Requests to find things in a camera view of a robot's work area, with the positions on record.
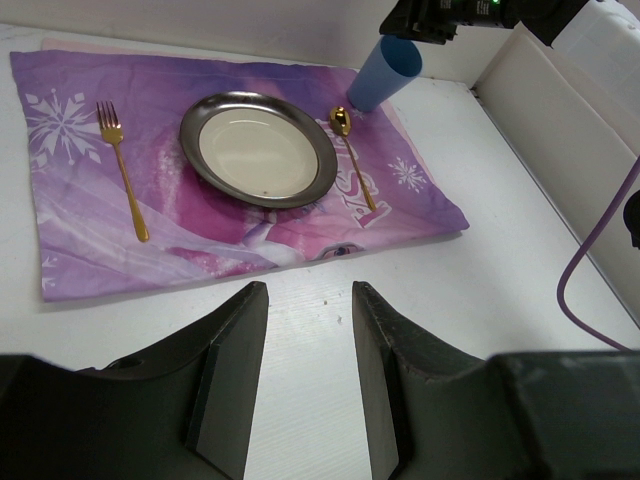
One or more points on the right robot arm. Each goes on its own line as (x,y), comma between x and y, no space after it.
(544,18)

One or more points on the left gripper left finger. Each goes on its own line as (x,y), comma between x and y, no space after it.
(181,408)

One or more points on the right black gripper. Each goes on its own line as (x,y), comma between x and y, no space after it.
(427,21)

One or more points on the gold spoon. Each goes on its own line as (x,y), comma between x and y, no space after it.
(340,124)

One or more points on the gold fork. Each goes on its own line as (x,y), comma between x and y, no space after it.
(111,132)

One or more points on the purple Elsa cloth placemat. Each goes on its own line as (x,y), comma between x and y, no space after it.
(88,245)

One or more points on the steel plate with cream centre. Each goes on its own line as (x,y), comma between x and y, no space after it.
(259,149)

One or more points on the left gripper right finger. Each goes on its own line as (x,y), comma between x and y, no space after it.
(433,411)

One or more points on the blue plastic cup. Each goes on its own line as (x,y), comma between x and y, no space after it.
(392,64)

